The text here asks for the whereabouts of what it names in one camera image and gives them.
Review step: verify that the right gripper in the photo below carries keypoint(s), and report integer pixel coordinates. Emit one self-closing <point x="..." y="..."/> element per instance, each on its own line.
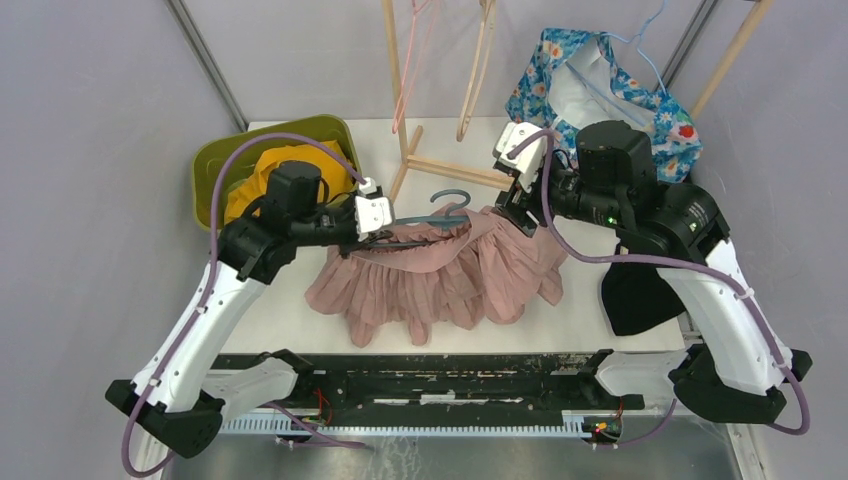
<point x="523" y="194"/>

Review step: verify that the grey hook hanger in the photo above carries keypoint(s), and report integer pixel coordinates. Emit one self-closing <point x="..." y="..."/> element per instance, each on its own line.
<point x="445" y="220"/>

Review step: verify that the pink garment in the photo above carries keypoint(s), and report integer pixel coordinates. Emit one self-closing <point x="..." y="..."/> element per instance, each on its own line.
<point x="484" y="268"/>

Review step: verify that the wooden hanger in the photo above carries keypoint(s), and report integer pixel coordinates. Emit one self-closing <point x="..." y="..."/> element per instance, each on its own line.
<point x="485" y="40"/>

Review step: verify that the blue floral garment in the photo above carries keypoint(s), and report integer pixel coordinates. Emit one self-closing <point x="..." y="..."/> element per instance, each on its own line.
<point x="674" y="151"/>

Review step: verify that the yellow skirt grey lining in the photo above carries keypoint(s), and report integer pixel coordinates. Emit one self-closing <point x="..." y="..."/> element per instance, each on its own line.
<point x="334" y="178"/>

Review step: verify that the blue wire hanger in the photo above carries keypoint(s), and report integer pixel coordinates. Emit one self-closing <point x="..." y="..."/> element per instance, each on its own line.
<point x="629" y="73"/>

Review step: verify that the pink wire hanger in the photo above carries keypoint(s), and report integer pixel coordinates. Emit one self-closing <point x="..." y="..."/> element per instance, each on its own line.
<point x="414" y="55"/>

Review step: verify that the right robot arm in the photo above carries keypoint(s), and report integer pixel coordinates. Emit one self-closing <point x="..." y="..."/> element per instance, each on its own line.
<point x="736" y="372"/>

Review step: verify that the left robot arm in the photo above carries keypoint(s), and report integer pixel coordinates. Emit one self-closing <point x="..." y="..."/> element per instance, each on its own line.
<point x="173" y="398"/>

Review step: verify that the black garment with flower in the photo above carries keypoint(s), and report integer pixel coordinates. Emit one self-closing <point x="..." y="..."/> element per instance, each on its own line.
<point x="652" y="221"/>

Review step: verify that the green plastic basket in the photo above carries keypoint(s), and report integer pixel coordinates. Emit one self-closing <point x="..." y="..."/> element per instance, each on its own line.
<point x="211" y="157"/>

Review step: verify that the wooden clothes rack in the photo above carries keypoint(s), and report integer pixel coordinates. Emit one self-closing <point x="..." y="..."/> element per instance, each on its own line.
<point x="408" y="143"/>

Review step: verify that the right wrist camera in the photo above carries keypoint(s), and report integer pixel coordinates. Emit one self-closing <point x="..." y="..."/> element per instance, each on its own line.
<point x="519" y="152"/>

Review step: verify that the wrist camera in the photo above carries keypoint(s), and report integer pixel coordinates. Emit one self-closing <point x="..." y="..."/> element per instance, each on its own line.
<point x="519" y="152"/>
<point x="373" y="210"/>

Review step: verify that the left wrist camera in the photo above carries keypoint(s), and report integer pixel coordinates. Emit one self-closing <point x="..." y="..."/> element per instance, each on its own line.
<point x="373" y="210"/>

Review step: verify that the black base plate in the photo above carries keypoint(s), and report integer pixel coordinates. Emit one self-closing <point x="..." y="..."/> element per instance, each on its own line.
<point x="449" y="390"/>

